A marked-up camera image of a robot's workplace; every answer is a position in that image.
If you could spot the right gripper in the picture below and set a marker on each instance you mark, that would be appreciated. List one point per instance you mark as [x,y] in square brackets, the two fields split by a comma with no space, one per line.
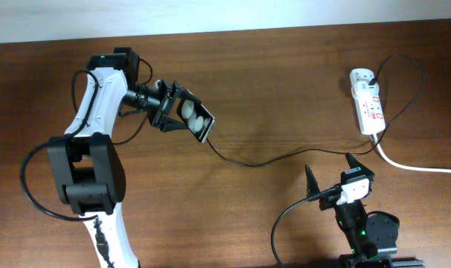
[330,201]

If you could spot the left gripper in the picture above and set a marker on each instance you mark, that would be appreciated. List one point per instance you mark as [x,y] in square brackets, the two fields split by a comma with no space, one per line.
[158,117]

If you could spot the black smartphone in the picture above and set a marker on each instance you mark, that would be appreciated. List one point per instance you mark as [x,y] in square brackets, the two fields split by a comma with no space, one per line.
[196,118]

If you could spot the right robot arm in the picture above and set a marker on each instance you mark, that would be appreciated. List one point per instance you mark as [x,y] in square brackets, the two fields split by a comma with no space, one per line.
[372,236]

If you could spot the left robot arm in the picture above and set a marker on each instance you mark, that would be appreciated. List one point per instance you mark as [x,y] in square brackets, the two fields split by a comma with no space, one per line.
[88,172]

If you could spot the white USB charger adapter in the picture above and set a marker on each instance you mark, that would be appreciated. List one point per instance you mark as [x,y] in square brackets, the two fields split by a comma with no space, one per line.
[363,89]

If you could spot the white power strip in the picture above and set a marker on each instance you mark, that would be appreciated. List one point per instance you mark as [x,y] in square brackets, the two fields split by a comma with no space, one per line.
[369,110]

